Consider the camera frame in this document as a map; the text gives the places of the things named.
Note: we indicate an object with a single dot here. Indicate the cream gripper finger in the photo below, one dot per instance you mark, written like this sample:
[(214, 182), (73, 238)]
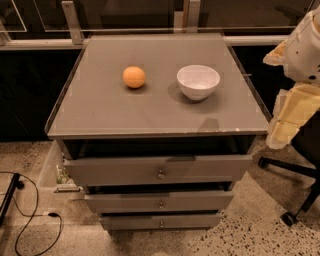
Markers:
[(276, 56), (292, 109)]

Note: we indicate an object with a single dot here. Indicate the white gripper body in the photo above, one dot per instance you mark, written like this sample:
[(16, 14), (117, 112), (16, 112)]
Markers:
[(304, 53)]

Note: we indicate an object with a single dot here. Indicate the grey top drawer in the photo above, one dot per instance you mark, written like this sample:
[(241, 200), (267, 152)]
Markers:
[(157, 170)]

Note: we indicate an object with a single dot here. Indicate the grey drawer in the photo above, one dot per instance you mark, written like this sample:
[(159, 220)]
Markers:
[(154, 222), (157, 170), (159, 202)]

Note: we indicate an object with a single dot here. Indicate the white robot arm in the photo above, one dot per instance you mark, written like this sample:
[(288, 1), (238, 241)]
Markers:
[(299, 55)]

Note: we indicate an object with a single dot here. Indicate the grey drawer cabinet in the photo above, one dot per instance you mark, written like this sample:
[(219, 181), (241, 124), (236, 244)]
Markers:
[(98, 116)]

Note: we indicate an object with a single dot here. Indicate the grey middle drawer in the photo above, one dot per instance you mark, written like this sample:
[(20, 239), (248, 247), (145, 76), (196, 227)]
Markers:
[(159, 202)]

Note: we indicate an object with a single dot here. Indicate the grey bottom drawer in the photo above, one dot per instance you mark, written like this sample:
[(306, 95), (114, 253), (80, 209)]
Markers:
[(154, 222)]

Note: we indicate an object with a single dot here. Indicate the black office chair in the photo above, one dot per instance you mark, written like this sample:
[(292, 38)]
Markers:
[(307, 143)]

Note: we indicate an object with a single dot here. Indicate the white bowl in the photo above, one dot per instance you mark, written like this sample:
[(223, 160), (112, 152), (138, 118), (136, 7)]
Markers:
[(197, 82)]

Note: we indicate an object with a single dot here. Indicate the orange fruit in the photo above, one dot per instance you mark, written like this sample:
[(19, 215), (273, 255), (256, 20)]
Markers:
[(134, 77)]

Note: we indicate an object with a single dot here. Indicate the metal window rail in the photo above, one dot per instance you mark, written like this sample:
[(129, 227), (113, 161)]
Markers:
[(66, 44)]

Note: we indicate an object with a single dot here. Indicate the centre metal post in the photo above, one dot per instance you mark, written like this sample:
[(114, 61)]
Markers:
[(186, 20)]

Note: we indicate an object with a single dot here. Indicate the left metal bracket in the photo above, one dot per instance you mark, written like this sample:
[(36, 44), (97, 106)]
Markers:
[(72, 20)]

